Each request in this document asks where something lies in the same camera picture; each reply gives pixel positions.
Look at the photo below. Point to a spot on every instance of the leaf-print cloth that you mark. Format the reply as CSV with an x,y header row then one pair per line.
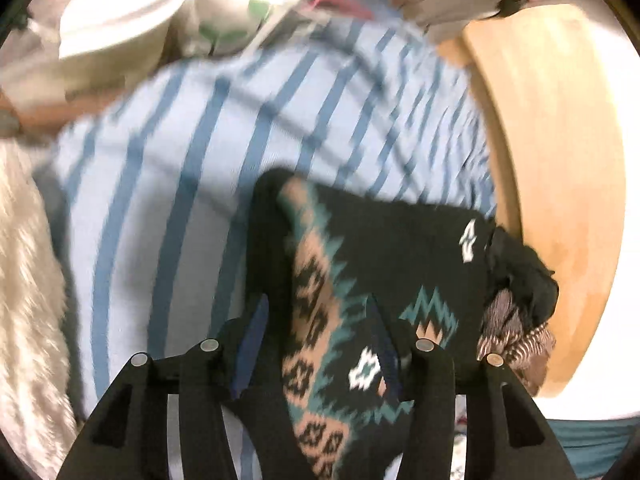
x,y
220,10

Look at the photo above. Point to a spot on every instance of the black patterned knit sweater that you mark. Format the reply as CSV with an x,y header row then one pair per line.
x,y
400,260

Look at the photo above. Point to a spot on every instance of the teal curtain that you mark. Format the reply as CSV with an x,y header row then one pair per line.
x,y
590,440

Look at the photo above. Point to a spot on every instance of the blue striped bed sheet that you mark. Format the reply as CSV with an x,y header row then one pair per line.
x,y
175,160

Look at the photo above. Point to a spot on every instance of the white tub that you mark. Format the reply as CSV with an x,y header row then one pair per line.
x,y
125,20

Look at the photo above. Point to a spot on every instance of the beige fluffy blanket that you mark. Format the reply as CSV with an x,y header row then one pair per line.
x,y
30,285

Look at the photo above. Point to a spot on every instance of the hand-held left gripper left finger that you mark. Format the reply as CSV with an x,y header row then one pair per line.
x,y
250,345

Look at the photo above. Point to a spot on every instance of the wooden headboard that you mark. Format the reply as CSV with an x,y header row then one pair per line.
x,y
550,135

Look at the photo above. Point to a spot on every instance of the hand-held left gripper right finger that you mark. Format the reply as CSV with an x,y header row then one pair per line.
x,y
385,355

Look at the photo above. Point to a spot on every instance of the black cloth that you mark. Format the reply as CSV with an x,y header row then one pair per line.
x,y
525,275

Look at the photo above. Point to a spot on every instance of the brown striped shirt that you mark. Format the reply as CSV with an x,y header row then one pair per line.
x,y
530,350

